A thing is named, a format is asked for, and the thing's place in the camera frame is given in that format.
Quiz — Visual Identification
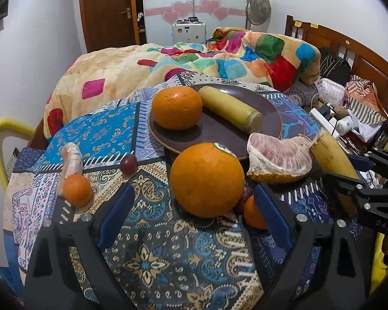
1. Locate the large orange with sticker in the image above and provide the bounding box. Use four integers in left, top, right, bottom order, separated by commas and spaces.
170, 142, 246, 219

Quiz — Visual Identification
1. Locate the small tangerine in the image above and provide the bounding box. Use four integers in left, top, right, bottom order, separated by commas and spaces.
243, 195, 268, 230
62, 174, 94, 207

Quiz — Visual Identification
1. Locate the yellow banana on plate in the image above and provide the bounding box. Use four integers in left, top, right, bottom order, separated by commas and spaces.
198, 85, 264, 134

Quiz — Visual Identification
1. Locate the white hard case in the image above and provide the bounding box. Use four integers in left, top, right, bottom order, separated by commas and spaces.
171, 16, 208, 44

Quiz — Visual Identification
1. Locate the peeled pomelo piece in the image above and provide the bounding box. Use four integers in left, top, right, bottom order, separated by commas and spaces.
246, 132, 315, 185

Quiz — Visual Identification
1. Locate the yellow banana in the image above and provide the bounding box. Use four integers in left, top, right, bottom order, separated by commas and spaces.
198, 85, 264, 134
310, 130, 360, 218

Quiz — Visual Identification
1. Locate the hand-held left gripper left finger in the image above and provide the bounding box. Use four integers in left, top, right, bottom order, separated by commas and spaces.
22, 183, 136, 310

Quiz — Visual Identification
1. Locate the yellow cloth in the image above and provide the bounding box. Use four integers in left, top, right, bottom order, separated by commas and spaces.
370, 232, 388, 295

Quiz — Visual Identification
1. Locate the pale pomelo segment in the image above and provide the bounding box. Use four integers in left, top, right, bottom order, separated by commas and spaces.
57, 142, 84, 198

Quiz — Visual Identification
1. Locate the wooden bed headboard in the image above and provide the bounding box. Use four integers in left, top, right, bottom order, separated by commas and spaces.
284, 14, 388, 114

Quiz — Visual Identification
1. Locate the striped cloth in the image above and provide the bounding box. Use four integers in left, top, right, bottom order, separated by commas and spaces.
346, 74, 388, 127

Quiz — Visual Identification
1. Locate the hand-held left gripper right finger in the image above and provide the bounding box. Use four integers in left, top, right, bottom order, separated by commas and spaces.
253, 183, 368, 310

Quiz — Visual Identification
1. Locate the colourful patchwork blanket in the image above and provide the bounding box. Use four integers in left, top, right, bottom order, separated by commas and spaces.
43, 27, 322, 143

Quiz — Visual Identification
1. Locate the standing electric fan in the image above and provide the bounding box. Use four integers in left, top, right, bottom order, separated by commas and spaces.
245, 0, 272, 32

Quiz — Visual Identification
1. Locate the dark red plum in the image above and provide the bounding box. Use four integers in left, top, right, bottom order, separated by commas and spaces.
119, 154, 138, 174
234, 184, 255, 214

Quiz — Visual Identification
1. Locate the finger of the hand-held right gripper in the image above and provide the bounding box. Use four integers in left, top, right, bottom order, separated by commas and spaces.
323, 172, 388, 208
347, 146, 388, 185

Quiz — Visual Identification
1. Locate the wooden open shelf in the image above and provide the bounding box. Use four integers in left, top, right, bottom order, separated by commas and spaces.
134, 0, 146, 44

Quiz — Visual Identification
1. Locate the pink pouch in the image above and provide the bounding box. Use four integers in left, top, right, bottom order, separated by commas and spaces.
316, 78, 348, 106

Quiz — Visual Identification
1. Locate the black bag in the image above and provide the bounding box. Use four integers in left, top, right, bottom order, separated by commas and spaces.
318, 47, 352, 86

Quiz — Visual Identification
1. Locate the white power strip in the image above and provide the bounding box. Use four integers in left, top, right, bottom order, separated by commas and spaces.
310, 108, 340, 135

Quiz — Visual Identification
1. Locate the dark wine bottle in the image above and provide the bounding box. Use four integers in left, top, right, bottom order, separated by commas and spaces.
370, 106, 388, 151

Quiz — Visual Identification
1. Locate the brown wooden door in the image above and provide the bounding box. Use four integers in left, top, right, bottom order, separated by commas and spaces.
78, 0, 137, 53

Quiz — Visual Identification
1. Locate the blue patterned tablecloth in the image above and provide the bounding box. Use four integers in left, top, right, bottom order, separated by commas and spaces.
3, 70, 376, 310

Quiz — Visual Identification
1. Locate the brown round plate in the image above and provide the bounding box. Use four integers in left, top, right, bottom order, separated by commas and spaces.
147, 83, 284, 161

